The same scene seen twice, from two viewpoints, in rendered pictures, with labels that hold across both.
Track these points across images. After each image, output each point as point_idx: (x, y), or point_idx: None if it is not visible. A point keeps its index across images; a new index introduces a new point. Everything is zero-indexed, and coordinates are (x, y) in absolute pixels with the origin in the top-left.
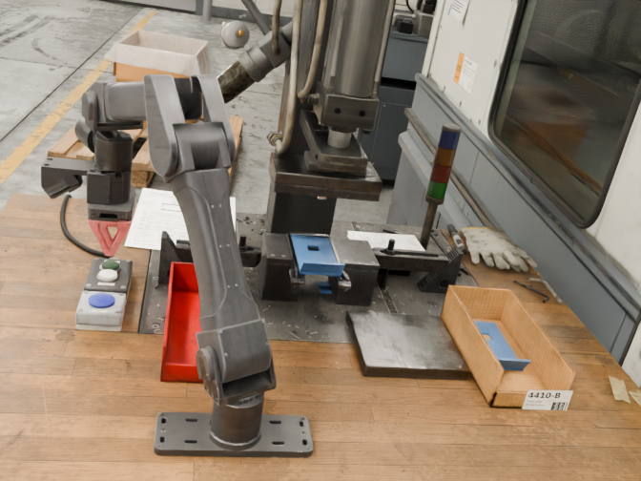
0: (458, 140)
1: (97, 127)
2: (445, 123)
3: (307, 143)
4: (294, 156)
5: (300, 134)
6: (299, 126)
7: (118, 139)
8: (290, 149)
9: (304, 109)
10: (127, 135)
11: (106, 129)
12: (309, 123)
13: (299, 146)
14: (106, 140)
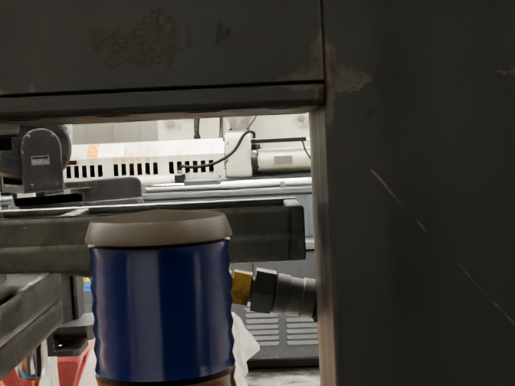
0: (113, 317)
1: (4, 185)
2: (210, 210)
3: (323, 327)
4: (20, 276)
5: (319, 289)
6: (317, 262)
7: (13, 209)
8: (319, 342)
9: (315, 201)
10: (24, 206)
11: (8, 189)
12: (127, 204)
13: (321, 335)
14: (8, 209)
